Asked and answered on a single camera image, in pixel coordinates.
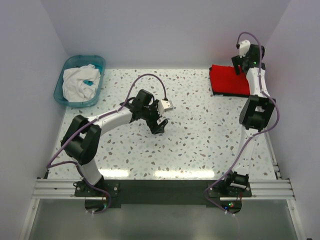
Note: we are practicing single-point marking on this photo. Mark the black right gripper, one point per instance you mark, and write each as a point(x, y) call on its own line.
point(238, 65)

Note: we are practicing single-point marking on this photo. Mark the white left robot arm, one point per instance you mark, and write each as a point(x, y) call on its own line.
point(82, 138)

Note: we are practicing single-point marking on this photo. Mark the black folded t shirt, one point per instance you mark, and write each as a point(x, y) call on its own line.
point(230, 95)

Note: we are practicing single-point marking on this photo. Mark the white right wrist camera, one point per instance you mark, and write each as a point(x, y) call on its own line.
point(243, 48)

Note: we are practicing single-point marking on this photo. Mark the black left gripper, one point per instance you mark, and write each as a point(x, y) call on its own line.
point(154, 122)

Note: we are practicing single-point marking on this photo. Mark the teal plastic laundry basket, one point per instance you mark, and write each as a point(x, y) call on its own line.
point(78, 61)

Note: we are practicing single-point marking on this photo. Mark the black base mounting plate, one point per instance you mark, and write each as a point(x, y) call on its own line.
point(233, 205)

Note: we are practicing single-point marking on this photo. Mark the aluminium front frame rail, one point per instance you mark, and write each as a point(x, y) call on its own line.
point(73, 188)

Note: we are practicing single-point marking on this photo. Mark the red t shirt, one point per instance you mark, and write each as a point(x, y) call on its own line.
point(228, 80)

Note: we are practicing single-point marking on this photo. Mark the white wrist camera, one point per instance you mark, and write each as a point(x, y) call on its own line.
point(243, 48)
point(165, 106)

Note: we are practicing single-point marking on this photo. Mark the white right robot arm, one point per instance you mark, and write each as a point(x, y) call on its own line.
point(256, 113)

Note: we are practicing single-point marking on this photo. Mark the white crumpled t shirt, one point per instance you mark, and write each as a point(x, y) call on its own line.
point(73, 87)

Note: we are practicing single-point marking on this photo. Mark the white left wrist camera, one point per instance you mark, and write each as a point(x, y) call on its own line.
point(165, 106)

